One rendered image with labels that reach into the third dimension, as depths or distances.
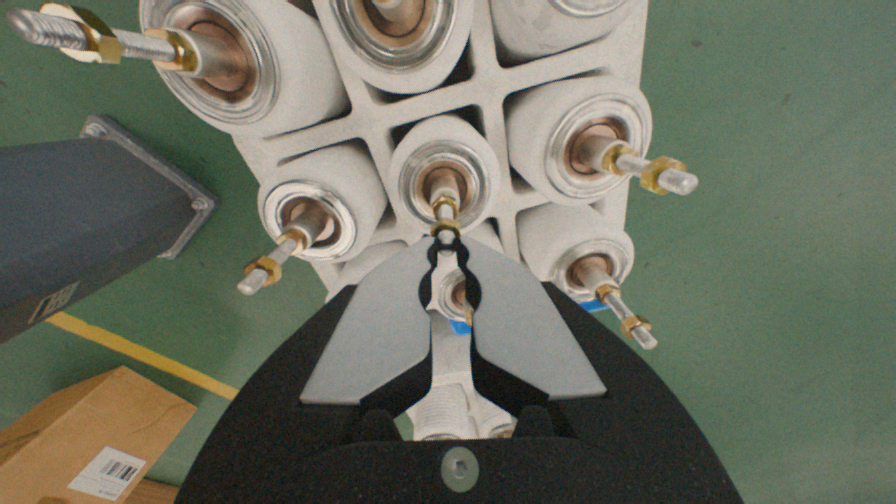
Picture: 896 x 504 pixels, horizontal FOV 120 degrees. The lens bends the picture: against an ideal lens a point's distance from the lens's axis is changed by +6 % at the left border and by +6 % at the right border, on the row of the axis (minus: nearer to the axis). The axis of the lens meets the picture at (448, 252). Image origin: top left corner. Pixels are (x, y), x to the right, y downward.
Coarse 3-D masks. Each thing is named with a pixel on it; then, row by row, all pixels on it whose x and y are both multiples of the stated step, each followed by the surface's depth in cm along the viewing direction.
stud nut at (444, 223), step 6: (438, 222) 14; (444, 222) 14; (450, 222) 14; (456, 222) 14; (432, 228) 14; (438, 228) 14; (444, 228) 14; (450, 228) 14; (456, 228) 14; (432, 234) 14; (438, 234) 14; (456, 234) 14
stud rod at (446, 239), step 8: (440, 208) 17; (448, 208) 17; (440, 216) 16; (448, 216) 15; (448, 232) 14; (440, 240) 13; (448, 240) 13; (440, 248) 13; (448, 248) 13; (448, 256) 13
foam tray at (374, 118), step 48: (288, 0) 23; (480, 0) 20; (480, 48) 22; (576, 48) 27; (624, 48) 22; (384, 96) 30; (432, 96) 24; (480, 96) 24; (240, 144) 26; (288, 144) 26; (384, 144) 26; (528, 192) 29; (624, 192) 29; (384, 240) 31
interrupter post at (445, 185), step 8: (432, 184) 21; (440, 184) 19; (448, 184) 19; (456, 184) 21; (432, 192) 19; (440, 192) 18; (448, 192) 18; (456, 192) 18; (432, 200) 18; (456, 200) 18
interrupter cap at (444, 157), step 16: (432, 144) 19; (448, 144) 19; (464, 144) 19; (416, 160) 20; (432, 160) 20; (448, 160) 20; (464, 160) 20; (480, 160) 20; (400, 176) 20; (416, 176) 20; (432, 176) 21; (448, 176) 21; (464, 176) 20; (480, 176) 20; (400, 192) 21; (416, 192) 21; (464, 192) 21; (480, 192) 21; (416, 208) 22; (464, 208) 22; (480, 208) 22; (432, 224) 22; (464, 224) 22
